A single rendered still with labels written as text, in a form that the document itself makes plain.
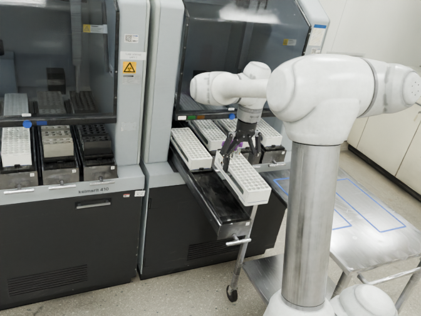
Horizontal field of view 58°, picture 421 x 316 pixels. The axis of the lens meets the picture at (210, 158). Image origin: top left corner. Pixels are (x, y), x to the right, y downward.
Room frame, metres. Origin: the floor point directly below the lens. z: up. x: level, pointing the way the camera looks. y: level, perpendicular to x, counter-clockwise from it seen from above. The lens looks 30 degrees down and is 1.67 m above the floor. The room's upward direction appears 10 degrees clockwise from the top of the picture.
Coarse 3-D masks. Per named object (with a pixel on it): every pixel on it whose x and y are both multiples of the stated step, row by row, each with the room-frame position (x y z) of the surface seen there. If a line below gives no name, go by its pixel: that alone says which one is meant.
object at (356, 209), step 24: (336, 192) 1.39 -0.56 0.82; (360, 192) 1.43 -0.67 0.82; (336, 216) 1.22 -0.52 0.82; (360, 216) 1.24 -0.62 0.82; (384, 216) 1.27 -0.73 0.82; (336, 240) 1.07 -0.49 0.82; (360, 240) 1.09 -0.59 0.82; (384, 240) 1.12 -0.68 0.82; (408, 240) 1.14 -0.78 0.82; (240, 264) 1.43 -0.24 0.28; (264, 264) 1.46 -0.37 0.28; (360, 264) 0.97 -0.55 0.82; (384, 264) 1.00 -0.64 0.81; (264, 288) 1.30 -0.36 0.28; (336, 288) 0.94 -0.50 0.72; (408, 288) 1.13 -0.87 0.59
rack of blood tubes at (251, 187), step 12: (216, 156) 1.38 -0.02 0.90; (240, 156) 1.39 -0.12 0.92; (228, 168) 1.28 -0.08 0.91; (240, 168) 1.28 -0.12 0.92; (252, 168) 1.30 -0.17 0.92; (228, 180) 1.26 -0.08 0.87; (240, 180) 1.20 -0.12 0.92; (252, 180) 1.22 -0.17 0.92; (240, 192) 1.17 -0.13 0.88; (252, 192) 1.13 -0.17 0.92; (264, 192) 1.16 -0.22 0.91; (252, 204) 1.14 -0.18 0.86
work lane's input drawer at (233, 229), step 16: (176, 160) 1.47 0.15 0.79; (192, 176) 1.33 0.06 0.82; (208, 176) 1.37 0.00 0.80; (192, 192) 1.28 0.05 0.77; (208, 192) 1.25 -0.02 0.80; (224, 192) 1.27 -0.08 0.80; (208, 208) 1.15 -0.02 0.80; (224, 208) 1.16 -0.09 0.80; (240, 208) 1.17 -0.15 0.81; (224, 224) 1.06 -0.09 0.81; (240, 224) 1.10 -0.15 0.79; (240, 240) 1.06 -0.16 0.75
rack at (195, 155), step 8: (176, 128) 1.65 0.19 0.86; (184, 128) 1.66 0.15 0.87; (176, 136) 1.56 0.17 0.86; (184, 136) 1.58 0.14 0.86; (192, 136) 1.60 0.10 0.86; (176, 144) 1.56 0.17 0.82; (184, 144) 1.50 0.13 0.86; (192, 144) 1.52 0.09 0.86; (200, 144) 1.53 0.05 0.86; (184, 152) 1.45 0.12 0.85; (192, 152) 1.44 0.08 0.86; (200, 152) 1.46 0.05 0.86; (208, 152) 1.46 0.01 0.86; (184, 160) 1.44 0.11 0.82; (192, 160) 1.38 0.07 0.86; (200, 160) 1.39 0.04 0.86; (208, 160) 1.41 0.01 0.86; (192, 168) 1.38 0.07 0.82
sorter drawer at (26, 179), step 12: (0, 132) 1.42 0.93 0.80; (0, 144) 1.33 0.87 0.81; (0, 156) 1.24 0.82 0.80; (0, 168) 1.17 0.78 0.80; (12, 168) 1.16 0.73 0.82; (24, 168) 1.18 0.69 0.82; (36, 168) 1.21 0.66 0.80; (0, 180) 1.13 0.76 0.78; (12, 180) 1.14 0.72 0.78; (24, 180) 1.16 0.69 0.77; (36, 180) 1.18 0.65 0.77; (12, 192) 1.10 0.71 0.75; (24, 192) 1.13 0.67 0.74
